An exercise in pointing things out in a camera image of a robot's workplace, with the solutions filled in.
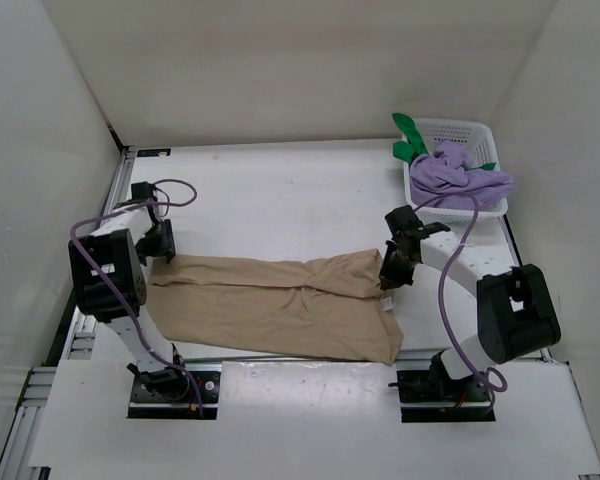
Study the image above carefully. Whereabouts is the beige t shirt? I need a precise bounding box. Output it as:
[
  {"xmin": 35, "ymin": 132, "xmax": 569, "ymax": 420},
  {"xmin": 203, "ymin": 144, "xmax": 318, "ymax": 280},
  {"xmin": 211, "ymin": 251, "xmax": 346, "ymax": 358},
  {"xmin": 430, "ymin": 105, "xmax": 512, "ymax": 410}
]
[{"xmin": 147, "ymin": 249, "xmax": 404, "ymax": 364}]

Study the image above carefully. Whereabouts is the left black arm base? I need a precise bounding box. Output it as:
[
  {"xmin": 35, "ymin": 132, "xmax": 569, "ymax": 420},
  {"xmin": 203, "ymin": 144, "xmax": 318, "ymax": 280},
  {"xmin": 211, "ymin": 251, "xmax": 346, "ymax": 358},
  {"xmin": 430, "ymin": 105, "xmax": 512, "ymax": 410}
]
[{"xmin": 127, "ymin": 363, "xmax": 221, "ymax": 420}]

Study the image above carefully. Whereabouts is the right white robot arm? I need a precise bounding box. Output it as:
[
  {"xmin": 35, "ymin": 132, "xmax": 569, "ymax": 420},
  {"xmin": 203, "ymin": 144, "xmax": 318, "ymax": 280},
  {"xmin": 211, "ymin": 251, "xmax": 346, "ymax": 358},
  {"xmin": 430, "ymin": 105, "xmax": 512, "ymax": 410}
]
[{"xmin": 379, "ymin": 206, "xmax": 561, "ymax": 396}]

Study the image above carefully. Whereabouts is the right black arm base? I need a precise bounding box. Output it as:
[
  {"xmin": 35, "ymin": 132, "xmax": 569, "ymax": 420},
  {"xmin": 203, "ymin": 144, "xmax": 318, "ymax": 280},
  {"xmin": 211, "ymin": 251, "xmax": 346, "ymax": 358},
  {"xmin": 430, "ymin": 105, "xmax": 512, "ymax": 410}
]
[{"xmin": 388, "ymin": 370, "xmax": 496, "ymax": 424}]

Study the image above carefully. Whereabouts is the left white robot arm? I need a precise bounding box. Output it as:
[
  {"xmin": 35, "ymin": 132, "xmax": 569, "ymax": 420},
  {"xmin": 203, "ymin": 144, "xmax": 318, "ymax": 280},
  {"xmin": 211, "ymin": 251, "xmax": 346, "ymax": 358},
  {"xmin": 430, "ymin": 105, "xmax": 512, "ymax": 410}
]
[{"xmin": 68, "ymin": 180, "xmax": 191, "ymax": 395}]

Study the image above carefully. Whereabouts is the purple t shirt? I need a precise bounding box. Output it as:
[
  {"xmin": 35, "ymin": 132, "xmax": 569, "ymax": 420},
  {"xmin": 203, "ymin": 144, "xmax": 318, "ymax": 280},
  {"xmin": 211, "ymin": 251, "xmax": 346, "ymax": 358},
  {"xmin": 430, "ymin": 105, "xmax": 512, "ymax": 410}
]
[{"xmin": 408, "ymin": 141, "xmax": 514, "ymax": 210}]

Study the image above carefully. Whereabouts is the green t shirt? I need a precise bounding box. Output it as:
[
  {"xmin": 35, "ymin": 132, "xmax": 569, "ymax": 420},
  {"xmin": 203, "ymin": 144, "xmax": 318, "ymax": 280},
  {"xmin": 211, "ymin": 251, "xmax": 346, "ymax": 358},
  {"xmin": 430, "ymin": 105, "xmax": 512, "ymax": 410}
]
[{"xmin": 392, "ymin": 112, "xmax": 429, "ymax": 165}]

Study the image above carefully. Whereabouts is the blue label sticker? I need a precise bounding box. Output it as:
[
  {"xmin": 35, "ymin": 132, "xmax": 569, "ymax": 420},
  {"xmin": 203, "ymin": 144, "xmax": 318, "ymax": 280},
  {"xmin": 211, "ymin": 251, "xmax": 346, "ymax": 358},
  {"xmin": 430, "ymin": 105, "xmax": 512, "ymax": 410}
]
[{"xmin": 136, "ymin": 148, "xmax": 171, "ymax": 158}]

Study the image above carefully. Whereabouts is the white plastic basket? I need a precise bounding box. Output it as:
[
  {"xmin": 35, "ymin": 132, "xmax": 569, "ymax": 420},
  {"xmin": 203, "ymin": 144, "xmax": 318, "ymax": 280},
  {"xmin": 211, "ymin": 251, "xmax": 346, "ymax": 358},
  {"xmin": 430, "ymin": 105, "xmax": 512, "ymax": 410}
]
[{"xmin": 414, "ymin": 118, "xmax": 501, "ymax": 223}]

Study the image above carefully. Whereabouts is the aluminium frame rail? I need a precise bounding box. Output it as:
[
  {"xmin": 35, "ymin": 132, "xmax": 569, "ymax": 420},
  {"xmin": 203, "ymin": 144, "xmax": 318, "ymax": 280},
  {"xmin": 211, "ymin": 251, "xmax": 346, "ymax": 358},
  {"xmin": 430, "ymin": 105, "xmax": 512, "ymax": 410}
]
[{"xmin": 0, "ymin": 148, "xmax": 119, "ymax": 461}]

